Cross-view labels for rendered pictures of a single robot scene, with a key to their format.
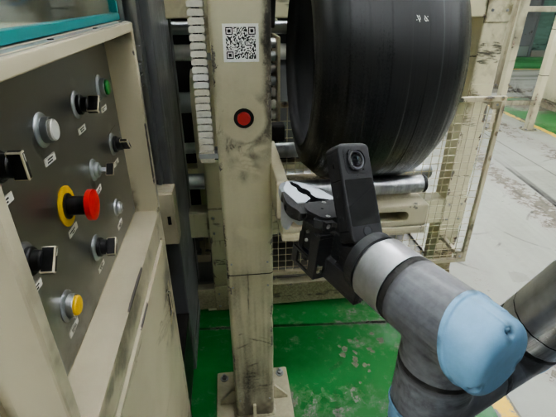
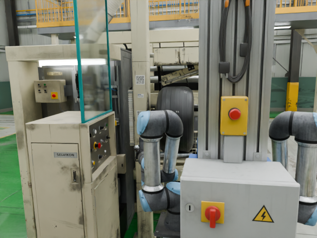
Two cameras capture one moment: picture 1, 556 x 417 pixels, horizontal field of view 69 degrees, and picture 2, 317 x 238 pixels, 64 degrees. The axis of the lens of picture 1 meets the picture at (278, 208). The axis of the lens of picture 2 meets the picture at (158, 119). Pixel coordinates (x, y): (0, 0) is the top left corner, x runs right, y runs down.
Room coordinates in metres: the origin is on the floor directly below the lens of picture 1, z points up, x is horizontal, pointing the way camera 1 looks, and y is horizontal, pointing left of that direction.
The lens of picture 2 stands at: (-1.09, -0.57, 1.54)
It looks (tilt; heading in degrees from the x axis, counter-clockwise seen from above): 10 degrees down; 14
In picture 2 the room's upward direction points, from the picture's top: 1 degrees counter-clockwise
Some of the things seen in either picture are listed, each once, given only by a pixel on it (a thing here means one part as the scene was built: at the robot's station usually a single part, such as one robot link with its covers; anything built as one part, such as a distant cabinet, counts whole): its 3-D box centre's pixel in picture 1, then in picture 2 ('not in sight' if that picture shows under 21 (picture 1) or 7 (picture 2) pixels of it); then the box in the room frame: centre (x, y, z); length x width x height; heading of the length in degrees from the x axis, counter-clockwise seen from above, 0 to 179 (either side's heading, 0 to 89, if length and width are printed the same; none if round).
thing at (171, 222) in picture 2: not in sight; (177, 215); (0.21, -0.34, 0.77); 0.15 x 0.15 x 0.10
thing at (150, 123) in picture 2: not in sight; (152, 161); (0.15, -0.23, 1.09); 0.15 x 0.12 x 0.55; 119
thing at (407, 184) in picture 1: (355, 186); (172, 154); (0.89, -0.19, 0.90); 0.35 x 0.05 x 0.05; 97
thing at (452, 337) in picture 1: (448, 324); (146, 162); (0.28, -0.16, 1.04); 0.11 x 0.08 x 0.09; 29
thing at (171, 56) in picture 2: not in sight; (187, 56); (1.34, -0.25, 1.71); 0.61 x 0.25 x 0.15; 97
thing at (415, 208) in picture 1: (351, 210); (171, 162); (0.89, -0.18, 0.83); 0.36 x 0.09 x 0.06; 97
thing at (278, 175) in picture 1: (274, 168); not in sight; (1.01, 0.01, 0.90); 0.40 x 0.03 x 0.10; 7
